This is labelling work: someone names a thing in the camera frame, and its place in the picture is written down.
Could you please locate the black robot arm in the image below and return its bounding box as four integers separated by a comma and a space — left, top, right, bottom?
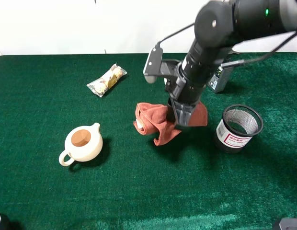
161, 0, 297, 127

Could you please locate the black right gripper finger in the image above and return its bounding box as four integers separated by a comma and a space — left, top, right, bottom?
168, 97, 198, 127

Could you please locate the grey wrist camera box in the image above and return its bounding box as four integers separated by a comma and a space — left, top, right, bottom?
143, 46, 163, 84

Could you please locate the clear bag of snacks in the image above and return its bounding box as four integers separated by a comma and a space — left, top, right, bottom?
87, 63, 127, 97

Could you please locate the rust orange cloth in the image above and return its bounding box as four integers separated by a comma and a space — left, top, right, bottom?
133, 102, 208, 146

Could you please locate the green felt table cover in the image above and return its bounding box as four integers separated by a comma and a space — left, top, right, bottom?
0, 53, 297, 230

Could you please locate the wooden teapot lid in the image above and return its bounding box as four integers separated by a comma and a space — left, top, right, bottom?
71, 129, 91, 147

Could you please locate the cream ceramic teapot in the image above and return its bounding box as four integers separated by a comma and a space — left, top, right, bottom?
58, 123, 103, 167

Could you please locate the grey pump dispenser bottle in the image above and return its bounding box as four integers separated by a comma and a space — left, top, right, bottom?
206, 65, 234, 93

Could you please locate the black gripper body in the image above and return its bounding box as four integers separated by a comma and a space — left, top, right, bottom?
160, 59, 206, 107

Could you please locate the black mesh pen holder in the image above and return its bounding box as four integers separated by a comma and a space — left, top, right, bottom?
214, 104, 263, 154

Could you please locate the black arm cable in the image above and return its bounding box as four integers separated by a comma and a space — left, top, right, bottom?
157, 22, 297, 68

